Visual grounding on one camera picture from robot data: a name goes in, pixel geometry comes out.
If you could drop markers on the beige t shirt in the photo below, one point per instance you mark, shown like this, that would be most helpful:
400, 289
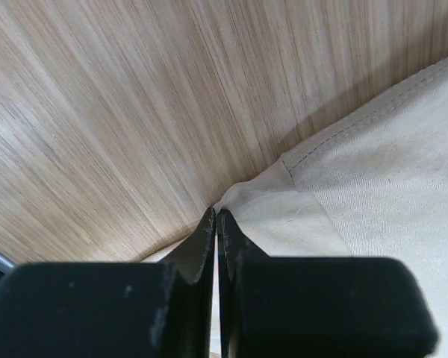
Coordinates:
374, 184

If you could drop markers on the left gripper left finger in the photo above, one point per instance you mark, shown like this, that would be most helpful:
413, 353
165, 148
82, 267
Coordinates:
160, 309

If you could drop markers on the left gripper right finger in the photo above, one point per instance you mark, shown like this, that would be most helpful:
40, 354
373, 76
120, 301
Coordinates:
317, 306

